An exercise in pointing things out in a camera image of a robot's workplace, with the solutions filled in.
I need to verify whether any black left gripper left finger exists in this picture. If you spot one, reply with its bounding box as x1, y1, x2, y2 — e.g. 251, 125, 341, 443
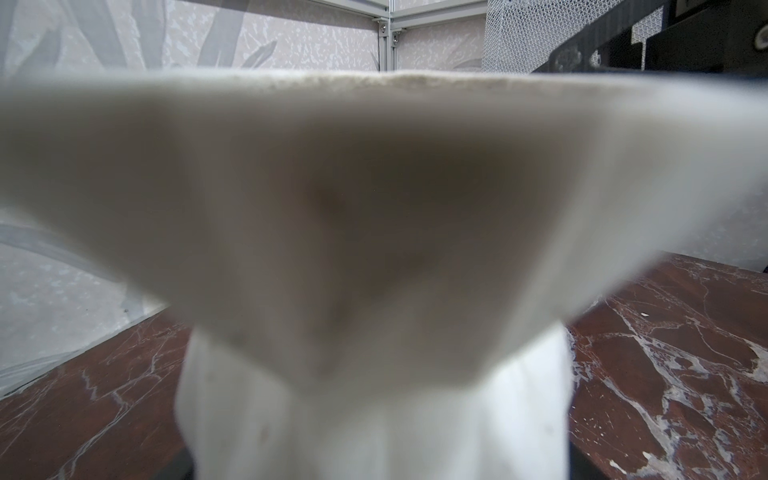
152, 448, 194, 480

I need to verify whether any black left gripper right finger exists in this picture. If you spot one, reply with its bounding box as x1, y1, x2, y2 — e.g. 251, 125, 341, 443
569, 442, 609, 480

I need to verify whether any white ribbed ceramic vase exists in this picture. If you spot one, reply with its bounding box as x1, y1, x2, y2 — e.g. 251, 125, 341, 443
1, 69, 767, 479

